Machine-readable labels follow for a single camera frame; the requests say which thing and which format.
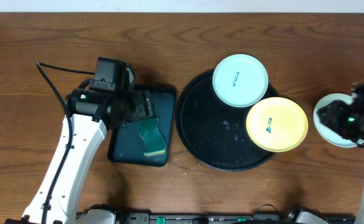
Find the green and yellow sponge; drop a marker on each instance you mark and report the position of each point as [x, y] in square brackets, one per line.
[154, 142]

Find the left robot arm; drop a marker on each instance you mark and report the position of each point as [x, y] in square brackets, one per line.
[90, 114]

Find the rectangular dark teal tray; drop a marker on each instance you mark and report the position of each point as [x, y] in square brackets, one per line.
[126, 145]

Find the round black tray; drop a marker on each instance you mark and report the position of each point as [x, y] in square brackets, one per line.
[214, 132]

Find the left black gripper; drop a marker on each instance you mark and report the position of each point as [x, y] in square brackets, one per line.
[149, 104]

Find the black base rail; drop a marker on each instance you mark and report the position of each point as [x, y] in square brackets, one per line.
[264, 214]

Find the light blue plate bottom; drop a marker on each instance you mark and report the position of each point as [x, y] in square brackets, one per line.
[326, 132]

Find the light blue plate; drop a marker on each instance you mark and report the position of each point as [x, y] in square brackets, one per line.
[240, 80]
[326, 132]

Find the yellow plate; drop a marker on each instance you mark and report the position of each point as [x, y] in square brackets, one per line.
[277, 124]

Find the light blue plate top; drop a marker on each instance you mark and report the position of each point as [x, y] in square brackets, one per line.
[240, 80]

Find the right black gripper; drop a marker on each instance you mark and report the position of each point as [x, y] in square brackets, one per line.
[333, 116]

